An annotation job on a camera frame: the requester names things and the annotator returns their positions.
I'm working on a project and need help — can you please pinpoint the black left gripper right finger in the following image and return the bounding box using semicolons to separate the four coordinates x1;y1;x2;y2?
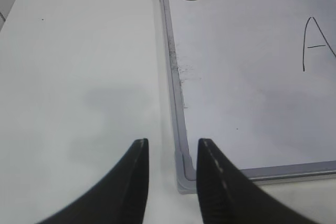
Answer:
196;138;296;223

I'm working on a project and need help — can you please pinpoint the white whiteboard with grey frame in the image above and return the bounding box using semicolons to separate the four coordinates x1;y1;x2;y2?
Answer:
160;0;335;194

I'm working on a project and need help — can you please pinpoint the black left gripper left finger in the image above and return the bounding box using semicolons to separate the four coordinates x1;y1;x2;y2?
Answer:
42;138;149;223

